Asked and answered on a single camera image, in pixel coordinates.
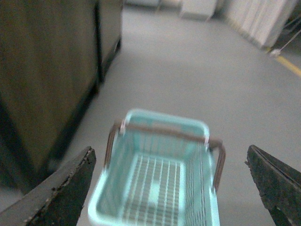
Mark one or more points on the light blue plastic basket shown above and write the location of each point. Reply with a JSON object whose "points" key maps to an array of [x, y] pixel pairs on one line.
{"points": [[159, 170]]}

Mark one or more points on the white cabinet in background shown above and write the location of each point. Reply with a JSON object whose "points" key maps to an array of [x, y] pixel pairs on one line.
{"points": [[198, 9]]}

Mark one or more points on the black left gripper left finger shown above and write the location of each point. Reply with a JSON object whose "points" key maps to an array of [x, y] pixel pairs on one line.
{"points": [[59, 199]]}

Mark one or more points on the dark display shelf unit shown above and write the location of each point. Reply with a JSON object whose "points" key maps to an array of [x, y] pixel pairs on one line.
{"points": [[53, 55]]}

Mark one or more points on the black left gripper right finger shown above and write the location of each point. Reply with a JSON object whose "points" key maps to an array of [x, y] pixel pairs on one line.
{"points": [[279, 186]]}

